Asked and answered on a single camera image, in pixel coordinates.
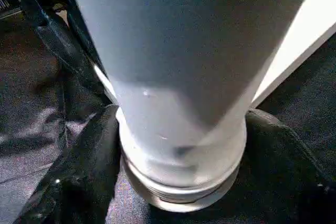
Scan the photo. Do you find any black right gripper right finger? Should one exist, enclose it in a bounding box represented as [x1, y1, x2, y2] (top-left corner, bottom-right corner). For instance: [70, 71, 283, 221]
[152, 109, 336, 224]

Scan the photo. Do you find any white plastic table top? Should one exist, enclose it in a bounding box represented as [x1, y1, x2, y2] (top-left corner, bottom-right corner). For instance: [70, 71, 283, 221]
[92, 0, 336, 108]

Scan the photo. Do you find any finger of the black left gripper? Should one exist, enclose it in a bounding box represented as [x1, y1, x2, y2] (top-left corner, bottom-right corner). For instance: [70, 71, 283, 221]
[18, 0, 113, 103]

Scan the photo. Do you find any white plastic table leg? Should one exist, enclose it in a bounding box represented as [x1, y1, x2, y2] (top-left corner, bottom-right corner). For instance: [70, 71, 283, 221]
[64, 0, 321, 213]

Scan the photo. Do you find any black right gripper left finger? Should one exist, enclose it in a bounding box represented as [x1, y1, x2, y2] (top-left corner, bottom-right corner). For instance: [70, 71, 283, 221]
[15, 104, 122, 224]

